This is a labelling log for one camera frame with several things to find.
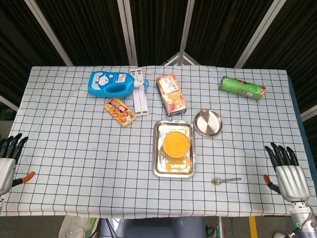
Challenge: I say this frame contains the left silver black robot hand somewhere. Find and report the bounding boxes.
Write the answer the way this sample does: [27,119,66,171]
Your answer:
[0,133,36,196]

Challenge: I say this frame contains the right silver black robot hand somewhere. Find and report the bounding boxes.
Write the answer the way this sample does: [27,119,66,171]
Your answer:
[263,142,312,202]

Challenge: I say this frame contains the metal spoon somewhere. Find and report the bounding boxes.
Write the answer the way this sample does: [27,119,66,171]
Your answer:
[211,177,242,185]

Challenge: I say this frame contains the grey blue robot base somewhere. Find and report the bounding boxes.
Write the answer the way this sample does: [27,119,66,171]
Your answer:
[99,217,206,238]

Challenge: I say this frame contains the white bowl of orange powder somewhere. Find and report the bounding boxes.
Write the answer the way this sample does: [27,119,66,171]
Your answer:
[162,131,192,159]

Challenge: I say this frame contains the checkered white tablecloth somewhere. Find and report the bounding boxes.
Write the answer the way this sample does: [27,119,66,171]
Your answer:
[0,64,317,219]

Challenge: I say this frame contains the clear plastic bag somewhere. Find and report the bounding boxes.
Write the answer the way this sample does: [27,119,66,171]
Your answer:
[58,215,99,238]

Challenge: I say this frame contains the round steel plate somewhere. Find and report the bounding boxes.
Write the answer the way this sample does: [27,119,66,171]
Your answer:
[193,109,223,138]

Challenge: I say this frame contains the green chips can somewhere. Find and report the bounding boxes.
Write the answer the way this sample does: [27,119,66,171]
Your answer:
[219,75,266,101]

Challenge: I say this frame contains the yellow curry box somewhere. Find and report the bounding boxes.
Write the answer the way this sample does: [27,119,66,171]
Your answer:
[104,98,137,128]

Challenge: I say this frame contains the rectangular steel tray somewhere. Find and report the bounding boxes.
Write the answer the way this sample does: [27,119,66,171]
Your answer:
[151,119,198,178]

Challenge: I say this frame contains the blue detergent bottle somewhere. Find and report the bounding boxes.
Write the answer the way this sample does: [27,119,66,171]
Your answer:
[88,71,150,99]

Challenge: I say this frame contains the white plastic sealing clip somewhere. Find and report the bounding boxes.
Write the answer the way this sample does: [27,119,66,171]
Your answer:
[129,69,143,116]
[135,68,150,116]

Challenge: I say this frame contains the orange blue snack box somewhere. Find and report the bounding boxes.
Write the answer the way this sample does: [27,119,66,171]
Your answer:
[156,73,188,118]

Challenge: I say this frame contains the dark folding screen white frame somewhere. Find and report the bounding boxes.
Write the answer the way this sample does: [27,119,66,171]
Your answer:
[0,0,317,122]

